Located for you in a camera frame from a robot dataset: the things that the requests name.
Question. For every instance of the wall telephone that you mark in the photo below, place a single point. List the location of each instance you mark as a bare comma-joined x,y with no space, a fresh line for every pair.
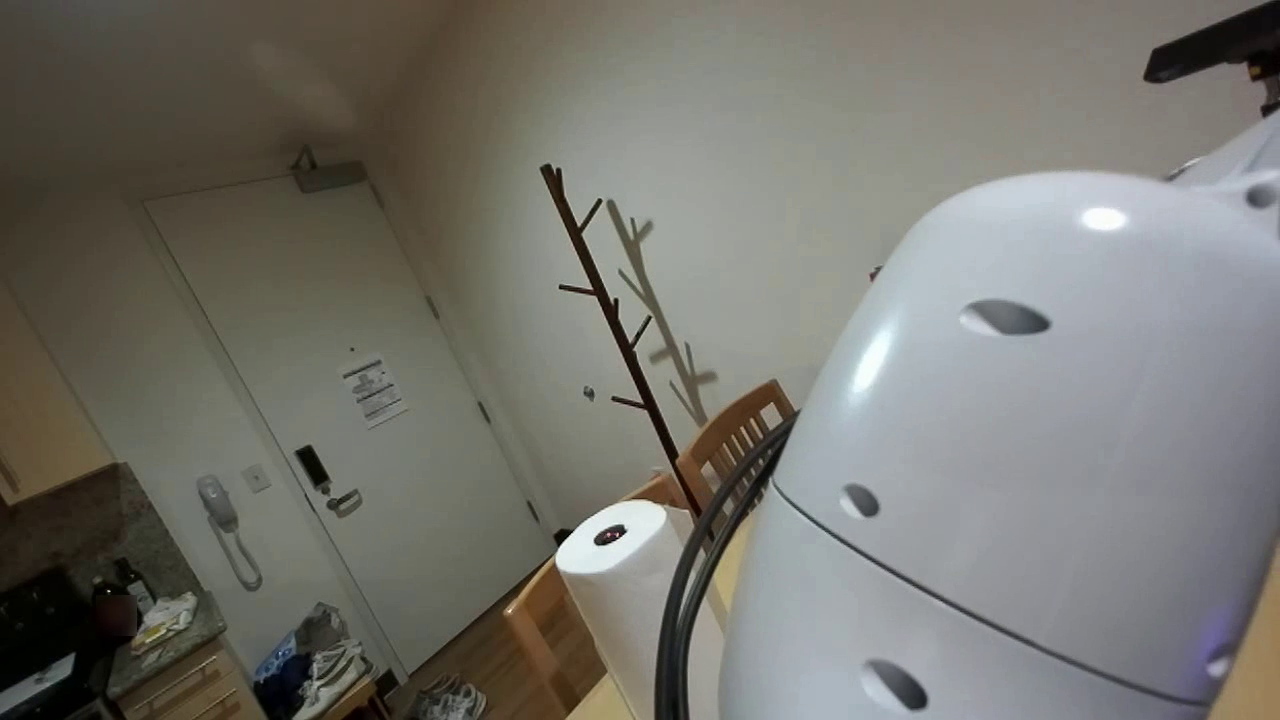
226,531

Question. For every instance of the brown wooden coat rack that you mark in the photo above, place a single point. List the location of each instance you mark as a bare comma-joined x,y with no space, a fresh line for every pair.
610,307

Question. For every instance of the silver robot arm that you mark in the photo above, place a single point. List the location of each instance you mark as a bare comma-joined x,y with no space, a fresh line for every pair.
1039,479

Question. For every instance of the wooden chair far middle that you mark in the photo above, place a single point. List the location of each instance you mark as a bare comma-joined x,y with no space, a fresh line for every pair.
721,444

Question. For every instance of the wooden chair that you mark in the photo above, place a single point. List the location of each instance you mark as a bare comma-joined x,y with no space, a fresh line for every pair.
552,638
721,444

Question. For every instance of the wooden chair far right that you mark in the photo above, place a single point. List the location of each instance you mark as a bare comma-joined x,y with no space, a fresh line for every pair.
552,638

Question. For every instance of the white paper towel roll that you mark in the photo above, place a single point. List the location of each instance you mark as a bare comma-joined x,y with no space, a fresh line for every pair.
618,571

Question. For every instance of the white door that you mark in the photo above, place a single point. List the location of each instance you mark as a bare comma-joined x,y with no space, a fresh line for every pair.
363,389

